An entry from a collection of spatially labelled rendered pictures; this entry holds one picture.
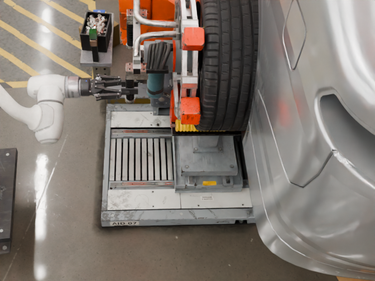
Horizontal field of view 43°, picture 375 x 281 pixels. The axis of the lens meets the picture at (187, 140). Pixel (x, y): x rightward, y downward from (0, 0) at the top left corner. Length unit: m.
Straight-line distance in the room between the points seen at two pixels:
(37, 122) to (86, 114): 1.12
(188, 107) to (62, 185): 1.10
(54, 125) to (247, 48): 0.81
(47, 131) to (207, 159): 0.96
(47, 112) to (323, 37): 1.16
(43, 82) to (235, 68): 0.77
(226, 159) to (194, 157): 0.17
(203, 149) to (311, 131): 1.41
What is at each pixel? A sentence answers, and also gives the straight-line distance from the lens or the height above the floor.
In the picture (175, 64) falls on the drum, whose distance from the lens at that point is 2.08.
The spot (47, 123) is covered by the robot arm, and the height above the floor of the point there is 0.82.
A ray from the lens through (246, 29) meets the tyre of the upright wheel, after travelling 1.87.
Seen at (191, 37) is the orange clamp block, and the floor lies 1.14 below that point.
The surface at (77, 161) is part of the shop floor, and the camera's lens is 2.82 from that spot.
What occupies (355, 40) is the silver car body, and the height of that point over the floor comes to 1.64.
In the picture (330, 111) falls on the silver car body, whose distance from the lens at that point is 1.21.
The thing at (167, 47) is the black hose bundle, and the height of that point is 1.04.
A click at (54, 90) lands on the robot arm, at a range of 2.00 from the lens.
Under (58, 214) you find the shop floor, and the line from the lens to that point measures 2.66.
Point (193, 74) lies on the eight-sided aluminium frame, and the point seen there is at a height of 0.98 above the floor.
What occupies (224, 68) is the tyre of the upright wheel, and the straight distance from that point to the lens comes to 1.84.
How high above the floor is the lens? 2.31
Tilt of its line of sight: 53 degrees down
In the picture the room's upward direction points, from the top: 7 degrees clockwise
